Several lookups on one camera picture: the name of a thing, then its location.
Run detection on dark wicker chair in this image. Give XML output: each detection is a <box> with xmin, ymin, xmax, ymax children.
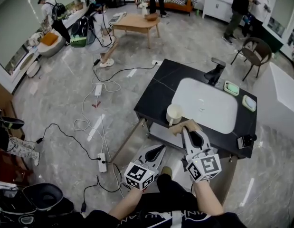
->
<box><xmin>230</xmin><ymin>37</ymin><xmax>273</xmax><ymax>82</ymax></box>

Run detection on orange sofa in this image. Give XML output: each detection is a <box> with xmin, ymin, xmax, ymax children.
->
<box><xmin>133</xmin><ymin>0</ymin><xmax>198</xmax><ymax>15</ymax></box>

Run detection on cream pouf seat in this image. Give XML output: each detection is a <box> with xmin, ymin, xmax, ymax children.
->
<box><xmin>38</xmin><ymin>31</ymin><xmax>66</xmax><ymax>58</ymax></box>

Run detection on grey-brown cabinet door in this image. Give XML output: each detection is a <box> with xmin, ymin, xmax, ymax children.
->
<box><xmin>209</xmin><ymin>154</ymin><xmax>239</xmax><ymax>206</ymax></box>
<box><xmin>110</xmin><ymin>119</ymin><xmax>147</xmax><ymax>163</ymax></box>

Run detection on white round robot vacuum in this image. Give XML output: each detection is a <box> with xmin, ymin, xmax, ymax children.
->
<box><xmin>27</xmin><ymin>60</ymin><xmax>41</xmax><ymax>78</ymax></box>

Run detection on white vase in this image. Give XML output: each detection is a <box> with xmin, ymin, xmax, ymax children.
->
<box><xmin>138</xmin><ymin>1</ymin><xmax>149</xmax><ymax>16</ymax></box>

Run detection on dark green cabinet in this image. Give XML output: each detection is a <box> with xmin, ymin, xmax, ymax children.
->
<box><xmin>260</xmin><ymin>24</ymin><xmax>285</xmax><ymax>54</ymax></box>

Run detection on person's black printed shirt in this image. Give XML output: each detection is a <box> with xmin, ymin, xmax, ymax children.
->
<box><xmin>85</xmin><ymin>208</ymin><xmax>247</xmax><ymax>228</ymax></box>

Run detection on person's black trousers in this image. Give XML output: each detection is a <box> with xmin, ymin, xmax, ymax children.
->
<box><xmin>139</xmin><ymin>173</ymin><xmax>199</xmax><ymax>213</ymax></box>

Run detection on black faucet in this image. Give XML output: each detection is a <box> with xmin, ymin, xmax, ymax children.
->
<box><xmin>203</xmin><ymin>57</ymin><xmax>226</xmax><ymax>85</ymax></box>

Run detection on white cable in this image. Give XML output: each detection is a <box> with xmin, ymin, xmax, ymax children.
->
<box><xmin>73</xmin><ymin>81</ymin><xmax>125</xmax><ymax>198</ymax></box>

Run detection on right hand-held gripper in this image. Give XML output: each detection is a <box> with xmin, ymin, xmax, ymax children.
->
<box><xmin>181</xmin><ymin>126</ymin><xmax>221</xmax><ymax>183</ymax></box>

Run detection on wooden coffee table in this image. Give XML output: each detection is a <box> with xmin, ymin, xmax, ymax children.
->
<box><xmin>112</xmin><ymin>12</ymin><xmax>161</xmax><ymax>49</ymax></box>

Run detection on cream mug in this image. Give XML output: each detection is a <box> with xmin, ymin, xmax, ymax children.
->
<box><xmin>166</xmin><ymin>103</ymin><xmax>184</xmax><ymax>128</ymax></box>

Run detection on wooden bowl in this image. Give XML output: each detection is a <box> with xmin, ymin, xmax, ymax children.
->
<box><xmin>143</xmin><ymin>12</ymin><xmax>160</xmax><ymax>21</ymax></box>

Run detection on white sideboard cabinet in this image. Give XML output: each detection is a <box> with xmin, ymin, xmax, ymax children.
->
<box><xmin>202</xmin><ymin>0</ymin><xmax>235</xmax><ymax>23</ymax></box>

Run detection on person's left forearm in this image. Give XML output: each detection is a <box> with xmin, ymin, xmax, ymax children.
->
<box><xmin>108</xmin><ymin>188</ymin><xmax>144</xmax><ymax>220</ymax></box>

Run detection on beige tube packet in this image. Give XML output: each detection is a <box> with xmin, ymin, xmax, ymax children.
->
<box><xmin>169</xmin><ymin>119</ymin><xmax>202</xmax><ymax>137</ymax></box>

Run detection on black green backpack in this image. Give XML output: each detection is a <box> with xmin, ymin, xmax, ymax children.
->
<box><xmin>70</xmin><ymin>17</ymin><xmax>95</xmax><ymax>48</ymax></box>

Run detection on orange cushion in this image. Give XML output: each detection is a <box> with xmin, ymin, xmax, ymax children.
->
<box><xmin>40</xmin><ymin>32</ymin><xmax>59</xmax><ymax>46</ymax></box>

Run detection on black hard-shell backpack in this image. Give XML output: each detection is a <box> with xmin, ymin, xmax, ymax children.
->
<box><xmin>0</xmin><ymin>108</ymin><xmax>25</xmax><ymax>152</ymax></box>
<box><xmin>0</xmin><ymin>183</ymin><xmax>74</xmax><ymax>228</ymax></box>

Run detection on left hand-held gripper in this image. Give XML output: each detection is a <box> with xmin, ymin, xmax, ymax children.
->
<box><xmin>124</xmin><ymin>144</ymin><xmax>167</xmax><ymax>191</ymax></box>

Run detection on white low media cabinet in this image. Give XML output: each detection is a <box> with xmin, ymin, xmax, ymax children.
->
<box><xmin>0</xmin><ymin>44</ymin><xmax>40</xmax><ymax>95</ymax></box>

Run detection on black cable with adapter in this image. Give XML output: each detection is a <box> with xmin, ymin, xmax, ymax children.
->
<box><xmin>92</xmin><ymin>59</ymin><xmax>159</xmax><ymax>83</ymax></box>
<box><xmin>35</xmin><ymin>123</ymin><xmax>100</xmax><ymax>161</ymax></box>
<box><xmin>80</xmin><ymin>159</ymin><xmax>125</xmax><ymax>219</ymax></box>

